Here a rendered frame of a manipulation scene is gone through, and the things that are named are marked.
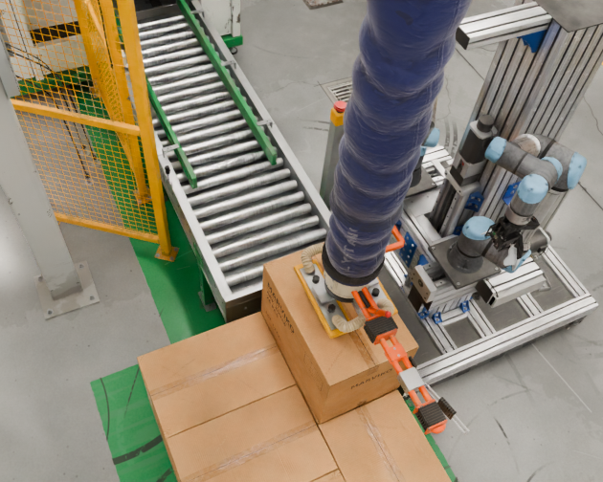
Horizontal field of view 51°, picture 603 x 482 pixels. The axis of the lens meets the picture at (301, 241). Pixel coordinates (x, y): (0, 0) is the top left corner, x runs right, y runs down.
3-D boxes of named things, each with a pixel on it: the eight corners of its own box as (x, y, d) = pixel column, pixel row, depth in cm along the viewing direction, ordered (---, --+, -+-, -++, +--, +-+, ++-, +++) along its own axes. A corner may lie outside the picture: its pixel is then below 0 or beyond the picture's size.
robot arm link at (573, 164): (488, 248, 258) (556, 135, 224) (521, 269, 253) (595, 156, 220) (477, 260, 250) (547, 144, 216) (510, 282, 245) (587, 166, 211)
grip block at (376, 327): (362, 326, 230) (364, 318, 225) (385, 317, 233) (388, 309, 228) (372, 346, 225) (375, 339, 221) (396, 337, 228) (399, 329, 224)
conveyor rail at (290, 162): (189, 20, 448) (188, -4, 433) (196, 18, 450) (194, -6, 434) (341, 275, 331) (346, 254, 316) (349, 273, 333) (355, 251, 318)
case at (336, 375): (260, 311, 300) (262, 263, 267) (335, 282, 312) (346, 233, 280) (319, 424, 270) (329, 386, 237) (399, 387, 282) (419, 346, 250)
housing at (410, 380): (395, 378, 219) (397, 373, 215) (412, 371, 221) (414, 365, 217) (405, 396, 215) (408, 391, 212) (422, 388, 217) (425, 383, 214)
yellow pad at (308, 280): (293, 268, 254) (294, 261, 250) (315, 260, 257) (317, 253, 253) (330, 339, 237) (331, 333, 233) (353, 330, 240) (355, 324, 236)
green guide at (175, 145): (98, 19, 417) (95, 7, 410) (113, 16, 420) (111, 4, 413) (179, 193, 336) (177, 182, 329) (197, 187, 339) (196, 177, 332)
